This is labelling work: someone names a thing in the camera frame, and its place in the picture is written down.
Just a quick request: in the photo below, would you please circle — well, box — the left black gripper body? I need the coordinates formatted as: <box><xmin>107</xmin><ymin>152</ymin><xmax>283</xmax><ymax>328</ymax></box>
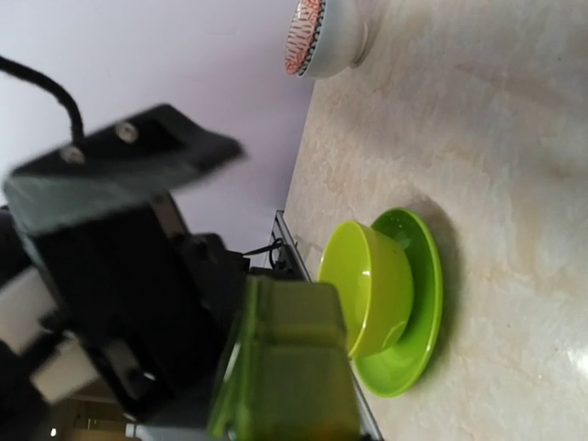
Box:
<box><xmin>22</xmin><ymin>204</ymin><xmax>249</xmax><ymax>423</ymax></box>

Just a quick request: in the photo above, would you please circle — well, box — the red patterned white bowl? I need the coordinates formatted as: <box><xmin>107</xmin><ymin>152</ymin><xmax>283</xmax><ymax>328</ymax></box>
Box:
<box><xmin>284</xmin><ymin>0</ymin><xmax>368</xmax><ymax>79</ymax></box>

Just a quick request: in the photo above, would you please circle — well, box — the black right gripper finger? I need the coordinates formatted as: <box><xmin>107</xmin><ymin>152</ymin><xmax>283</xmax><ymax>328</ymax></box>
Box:
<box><xmin>3</xmin><ymin>104</ymin><xmax>244</xmax><ymax>234</ymax></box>

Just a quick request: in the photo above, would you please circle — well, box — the green bowl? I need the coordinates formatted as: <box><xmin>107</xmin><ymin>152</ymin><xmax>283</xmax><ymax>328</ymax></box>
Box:
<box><xmin>318</xmin><ymin>220</ymin><xmax>414</xmax><ymax>359</ymax></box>

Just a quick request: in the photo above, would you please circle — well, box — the green plate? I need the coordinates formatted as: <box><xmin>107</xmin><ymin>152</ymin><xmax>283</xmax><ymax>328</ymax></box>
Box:
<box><xmin>354</xmin><ymin>208</ymin><xmax>444</xmax><ymax>398</ymax></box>

